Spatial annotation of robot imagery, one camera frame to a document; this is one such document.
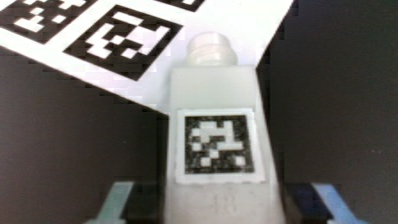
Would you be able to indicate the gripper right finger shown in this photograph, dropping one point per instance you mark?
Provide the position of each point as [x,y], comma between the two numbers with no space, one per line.
[315,205]

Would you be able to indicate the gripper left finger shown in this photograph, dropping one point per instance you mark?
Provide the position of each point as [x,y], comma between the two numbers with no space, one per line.
[130,205]

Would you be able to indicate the white table leg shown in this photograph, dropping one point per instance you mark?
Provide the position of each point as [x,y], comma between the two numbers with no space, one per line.
[221,180]

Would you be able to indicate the marker sheet with tags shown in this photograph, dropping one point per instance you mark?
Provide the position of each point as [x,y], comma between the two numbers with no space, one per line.
[112,41]

